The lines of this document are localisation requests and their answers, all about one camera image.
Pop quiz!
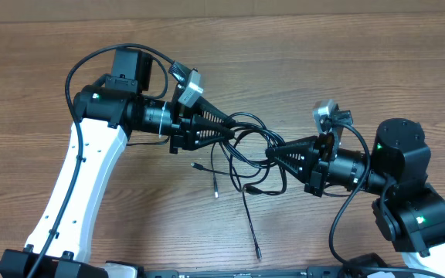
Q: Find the brown cardboard backdrop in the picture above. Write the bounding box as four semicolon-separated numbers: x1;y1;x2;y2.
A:
0;0;445;22

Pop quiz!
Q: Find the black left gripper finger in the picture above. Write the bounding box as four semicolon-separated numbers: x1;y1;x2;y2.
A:
189;114;235;151
195;97;236;124

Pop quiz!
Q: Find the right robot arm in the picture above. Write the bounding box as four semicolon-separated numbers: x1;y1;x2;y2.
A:
266;117;445;277

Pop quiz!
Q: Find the black USB-C cable silver plug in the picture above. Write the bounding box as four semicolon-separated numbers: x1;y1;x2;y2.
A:
219;112;287;196

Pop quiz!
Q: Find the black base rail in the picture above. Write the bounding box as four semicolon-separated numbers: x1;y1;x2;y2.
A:
98;253;405;278

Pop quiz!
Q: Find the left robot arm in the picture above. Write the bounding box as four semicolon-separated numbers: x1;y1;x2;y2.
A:
0;43;234;277

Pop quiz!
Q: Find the black USB-A cable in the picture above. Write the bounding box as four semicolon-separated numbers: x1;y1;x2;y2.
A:
228;146;288;262

